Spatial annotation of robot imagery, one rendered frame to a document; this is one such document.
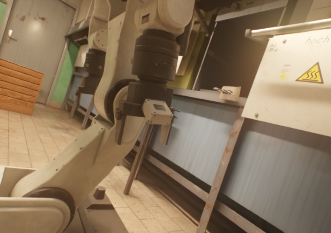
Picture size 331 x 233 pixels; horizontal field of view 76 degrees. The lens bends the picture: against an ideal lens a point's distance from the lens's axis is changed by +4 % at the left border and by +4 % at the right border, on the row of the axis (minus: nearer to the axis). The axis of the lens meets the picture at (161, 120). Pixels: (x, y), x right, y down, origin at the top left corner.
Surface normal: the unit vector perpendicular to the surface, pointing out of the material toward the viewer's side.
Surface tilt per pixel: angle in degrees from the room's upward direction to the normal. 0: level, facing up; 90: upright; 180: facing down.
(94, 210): 0
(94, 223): 0
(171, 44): 90
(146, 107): 101
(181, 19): 90
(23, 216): 90
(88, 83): 90
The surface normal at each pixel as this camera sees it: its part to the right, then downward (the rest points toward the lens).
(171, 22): 0.05, 0.78
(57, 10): 0.58, 0.22
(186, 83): -0.75, -0.25
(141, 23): -0.84, -0.07
